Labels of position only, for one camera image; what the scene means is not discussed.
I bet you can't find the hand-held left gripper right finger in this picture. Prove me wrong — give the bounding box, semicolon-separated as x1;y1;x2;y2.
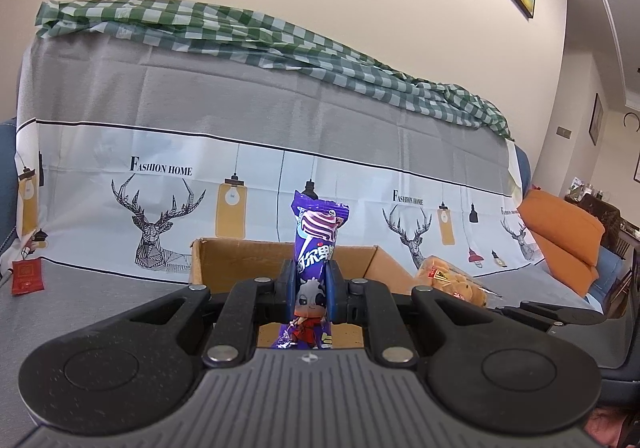
325;259;507;370

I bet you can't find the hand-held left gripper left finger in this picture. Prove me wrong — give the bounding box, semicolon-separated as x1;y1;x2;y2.
115;259;297;370

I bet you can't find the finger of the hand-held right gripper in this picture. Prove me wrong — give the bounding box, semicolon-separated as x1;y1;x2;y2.
492;300;609;329

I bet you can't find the purple snack packet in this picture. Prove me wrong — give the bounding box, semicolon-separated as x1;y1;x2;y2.
270;190;351;352

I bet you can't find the cardboard box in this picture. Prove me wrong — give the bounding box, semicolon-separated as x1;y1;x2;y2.
188;237;422;350

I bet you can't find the clear bread packet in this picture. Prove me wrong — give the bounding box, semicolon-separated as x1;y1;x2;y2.
412;255;502;309

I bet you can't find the orange cushion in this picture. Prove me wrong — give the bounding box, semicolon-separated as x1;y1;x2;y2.
516;189;607;299

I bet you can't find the dark wooden furniture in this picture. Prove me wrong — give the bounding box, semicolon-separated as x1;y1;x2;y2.
564;180;640;319

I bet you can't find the deer printed grey cloth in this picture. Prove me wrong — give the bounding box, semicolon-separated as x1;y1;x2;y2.
0;25;609;434

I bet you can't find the green checked cloth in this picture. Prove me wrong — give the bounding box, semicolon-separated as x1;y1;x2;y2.
33;0;516;143

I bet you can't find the red paper packet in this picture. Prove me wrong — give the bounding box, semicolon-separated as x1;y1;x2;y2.
10;260;45;297

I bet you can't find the small wall frame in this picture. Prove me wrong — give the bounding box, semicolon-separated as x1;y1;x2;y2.
588;92;605;147

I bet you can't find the black round wall ring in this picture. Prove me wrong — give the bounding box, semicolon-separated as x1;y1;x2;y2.
622;112;640;181

